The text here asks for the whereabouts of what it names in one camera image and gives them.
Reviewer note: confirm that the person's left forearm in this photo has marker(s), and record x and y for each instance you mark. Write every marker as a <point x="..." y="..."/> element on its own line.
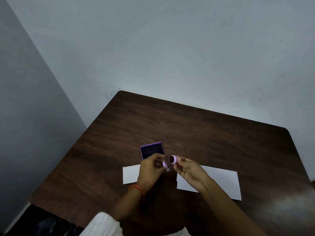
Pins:
<point x="128" y="206"/>

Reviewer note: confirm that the purple square ink pad box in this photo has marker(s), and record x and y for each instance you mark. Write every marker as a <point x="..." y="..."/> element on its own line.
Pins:
<point x="152" y="151"/>

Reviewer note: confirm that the white ribbed sleeve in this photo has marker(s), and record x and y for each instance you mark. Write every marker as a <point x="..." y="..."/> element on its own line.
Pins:
<point x="101" y="224"/>

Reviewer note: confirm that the black bag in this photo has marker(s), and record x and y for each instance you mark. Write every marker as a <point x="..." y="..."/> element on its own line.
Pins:
<point x="41" y="223"/>

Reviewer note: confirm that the person's left fingers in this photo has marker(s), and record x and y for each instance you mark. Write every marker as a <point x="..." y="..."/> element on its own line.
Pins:
<point x="157" y="157"/>

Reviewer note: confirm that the person's right forearm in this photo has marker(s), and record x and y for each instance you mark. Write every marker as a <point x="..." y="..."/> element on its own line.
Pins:
<point x="226" y="208"/>

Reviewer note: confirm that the person's right hand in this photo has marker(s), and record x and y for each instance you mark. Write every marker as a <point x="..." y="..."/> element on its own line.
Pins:
<point x="193" y="173"/>

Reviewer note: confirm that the large white paper sheet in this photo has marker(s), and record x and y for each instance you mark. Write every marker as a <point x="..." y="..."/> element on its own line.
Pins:
<point x="221" y="183"/>

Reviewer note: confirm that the orange wrist thread band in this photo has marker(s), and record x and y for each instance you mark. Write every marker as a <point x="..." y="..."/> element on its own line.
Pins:
<point x="137" y="188"/>

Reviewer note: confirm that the small white paper sheet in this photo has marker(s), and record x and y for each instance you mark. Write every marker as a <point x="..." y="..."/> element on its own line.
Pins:
<point x="131" y="174"/>

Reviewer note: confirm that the person's left hand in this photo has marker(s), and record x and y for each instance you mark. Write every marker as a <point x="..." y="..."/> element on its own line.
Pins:
<point x="147" y="172"/>

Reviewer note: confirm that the purple round stamp cap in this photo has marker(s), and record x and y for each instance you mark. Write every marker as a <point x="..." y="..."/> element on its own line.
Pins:
<point x="165" y="164"/>

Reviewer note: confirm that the purple round stamp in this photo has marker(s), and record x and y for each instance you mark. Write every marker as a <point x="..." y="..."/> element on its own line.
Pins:
<point x="173" y="159"/>

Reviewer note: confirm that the person's right thumb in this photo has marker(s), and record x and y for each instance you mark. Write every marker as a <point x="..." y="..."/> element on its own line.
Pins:
<point x="182" y="160"/>

